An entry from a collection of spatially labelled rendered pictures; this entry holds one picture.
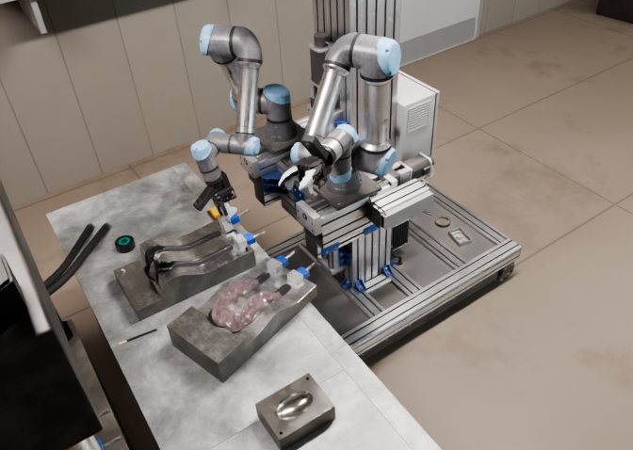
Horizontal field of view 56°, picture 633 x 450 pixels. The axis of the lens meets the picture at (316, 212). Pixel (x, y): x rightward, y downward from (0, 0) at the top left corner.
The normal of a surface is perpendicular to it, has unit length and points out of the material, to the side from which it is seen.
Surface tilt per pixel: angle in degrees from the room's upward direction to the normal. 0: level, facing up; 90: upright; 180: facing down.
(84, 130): 90
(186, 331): 0
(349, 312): 0
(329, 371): 0
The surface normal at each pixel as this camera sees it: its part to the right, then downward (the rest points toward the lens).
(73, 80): 0.56, 0.51
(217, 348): -0.04, -0.77
